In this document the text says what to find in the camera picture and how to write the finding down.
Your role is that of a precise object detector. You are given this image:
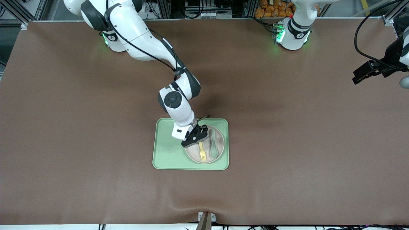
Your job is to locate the orange bread toys pile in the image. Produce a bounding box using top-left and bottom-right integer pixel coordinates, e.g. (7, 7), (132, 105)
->
(255, 0), (321, 18)

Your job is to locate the brown table mat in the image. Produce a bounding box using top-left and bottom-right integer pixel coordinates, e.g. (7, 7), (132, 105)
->
(0, 18), (409, 226)

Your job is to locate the teal green plastic spoon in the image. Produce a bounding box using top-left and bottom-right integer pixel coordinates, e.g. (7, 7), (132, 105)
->
(209, 129), (219, 159)

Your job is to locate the pale pink round plate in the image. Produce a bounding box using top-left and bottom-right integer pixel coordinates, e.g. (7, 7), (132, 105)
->
(185, 125), (225, 164)

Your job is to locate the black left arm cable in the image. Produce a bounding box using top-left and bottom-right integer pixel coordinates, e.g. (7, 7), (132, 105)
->
(354, 0), (401, 69)

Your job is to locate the grey camera pole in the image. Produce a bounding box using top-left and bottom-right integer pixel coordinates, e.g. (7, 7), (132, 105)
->
(196, 212), (212, 230)

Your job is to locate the silver clamp bracket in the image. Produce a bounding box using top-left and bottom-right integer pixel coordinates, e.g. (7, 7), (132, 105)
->
(198, 212), (216, 223)

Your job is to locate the light green rectangular tray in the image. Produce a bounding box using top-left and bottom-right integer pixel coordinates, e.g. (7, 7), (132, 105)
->
(152, 118), (229, 171)

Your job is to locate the aluminium frame profile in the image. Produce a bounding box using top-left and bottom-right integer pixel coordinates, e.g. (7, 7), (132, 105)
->
(381, 0), (409, 27)
(4, 0), (30, 29)

